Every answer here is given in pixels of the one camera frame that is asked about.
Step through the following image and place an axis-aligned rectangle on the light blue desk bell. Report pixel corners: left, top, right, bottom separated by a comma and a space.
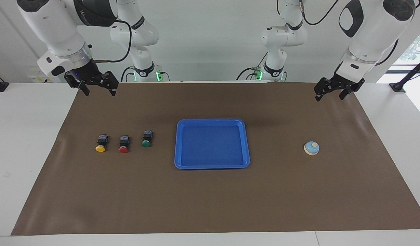
304, 141, 320, 156

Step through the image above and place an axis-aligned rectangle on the yellow push button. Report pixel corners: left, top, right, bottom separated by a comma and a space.
95, 135, 109, 152

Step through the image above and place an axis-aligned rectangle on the red push button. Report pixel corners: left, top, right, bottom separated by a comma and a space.
118, 135, 130, 153

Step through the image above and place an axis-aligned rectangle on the green push button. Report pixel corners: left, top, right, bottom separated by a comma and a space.
141, 130, 154, 148

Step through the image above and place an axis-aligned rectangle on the blue plastic tray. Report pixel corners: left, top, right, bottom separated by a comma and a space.
174, 119, 251, 170

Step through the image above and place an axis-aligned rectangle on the brown table mat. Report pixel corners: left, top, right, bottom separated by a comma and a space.
11, 82, 420, 236

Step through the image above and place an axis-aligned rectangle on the black right base cable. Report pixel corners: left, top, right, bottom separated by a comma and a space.
120, 66, 135, 82

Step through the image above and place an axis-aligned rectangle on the black base cable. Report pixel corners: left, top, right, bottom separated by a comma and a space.
236, 51, 268, 81
120, 66, 135, 82

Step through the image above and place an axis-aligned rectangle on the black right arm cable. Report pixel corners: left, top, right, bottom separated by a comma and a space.
93, 20, 133, 63

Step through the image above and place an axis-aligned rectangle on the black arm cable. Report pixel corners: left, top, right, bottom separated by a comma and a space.
93, 20, 133, 63
299, 0, 420, 66

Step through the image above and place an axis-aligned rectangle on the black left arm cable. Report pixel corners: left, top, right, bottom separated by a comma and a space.
299, 0, 420, 66

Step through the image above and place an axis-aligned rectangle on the black left base cable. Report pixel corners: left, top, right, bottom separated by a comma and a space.
236, 51, 268, 81

